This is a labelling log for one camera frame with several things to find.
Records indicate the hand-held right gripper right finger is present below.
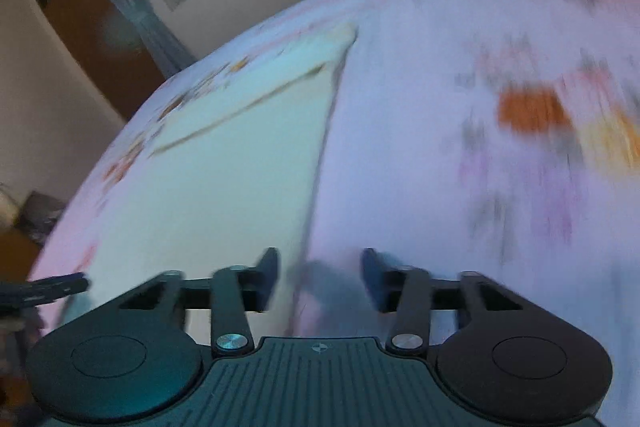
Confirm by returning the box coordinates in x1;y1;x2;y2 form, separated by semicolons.
362;248;524;355

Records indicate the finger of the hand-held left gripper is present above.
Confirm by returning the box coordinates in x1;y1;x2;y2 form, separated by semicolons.
0;272;90;309

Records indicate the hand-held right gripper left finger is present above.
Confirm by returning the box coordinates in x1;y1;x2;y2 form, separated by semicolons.
118;248;279;355

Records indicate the cream small garment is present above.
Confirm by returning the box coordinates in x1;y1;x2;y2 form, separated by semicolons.
92;24;358;340

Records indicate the dark cloth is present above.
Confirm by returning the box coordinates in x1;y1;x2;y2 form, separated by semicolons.
14;191;67;244

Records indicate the pink floral bed sheet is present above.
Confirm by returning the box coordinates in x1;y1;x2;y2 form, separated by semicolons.
27;0;640;427

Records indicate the brown wooden door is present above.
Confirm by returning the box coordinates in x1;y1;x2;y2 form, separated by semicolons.
29;0;167;122

